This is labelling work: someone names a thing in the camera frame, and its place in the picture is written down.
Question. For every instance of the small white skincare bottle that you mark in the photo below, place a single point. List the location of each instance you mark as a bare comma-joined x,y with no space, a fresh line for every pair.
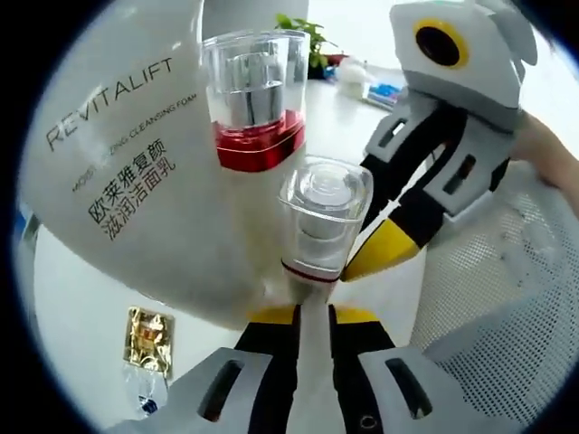
323,212

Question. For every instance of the small clear skincare sachet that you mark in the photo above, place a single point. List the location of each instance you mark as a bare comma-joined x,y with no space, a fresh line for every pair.
147,402

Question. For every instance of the gold foil skincare sachet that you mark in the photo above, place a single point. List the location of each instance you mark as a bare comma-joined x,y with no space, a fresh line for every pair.
149,339

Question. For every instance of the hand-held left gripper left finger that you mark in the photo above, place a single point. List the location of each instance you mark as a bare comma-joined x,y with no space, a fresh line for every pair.
226,398

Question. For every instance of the white skincare tube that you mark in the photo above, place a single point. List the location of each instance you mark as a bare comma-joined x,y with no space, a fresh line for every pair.
113,181

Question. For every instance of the white mesh office chair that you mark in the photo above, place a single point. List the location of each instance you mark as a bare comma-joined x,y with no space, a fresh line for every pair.
497,294

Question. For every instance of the green potted plant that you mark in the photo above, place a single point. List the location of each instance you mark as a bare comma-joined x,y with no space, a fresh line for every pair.
316,43

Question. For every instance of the white round object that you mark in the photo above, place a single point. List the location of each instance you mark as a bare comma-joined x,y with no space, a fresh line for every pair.
353,79

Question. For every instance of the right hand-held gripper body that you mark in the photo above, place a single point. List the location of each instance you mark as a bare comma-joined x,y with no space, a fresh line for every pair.
475,77

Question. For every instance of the person's right hand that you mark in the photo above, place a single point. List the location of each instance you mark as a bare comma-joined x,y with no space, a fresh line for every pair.
552,153

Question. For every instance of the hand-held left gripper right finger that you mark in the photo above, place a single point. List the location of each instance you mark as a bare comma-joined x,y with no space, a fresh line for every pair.
407,398

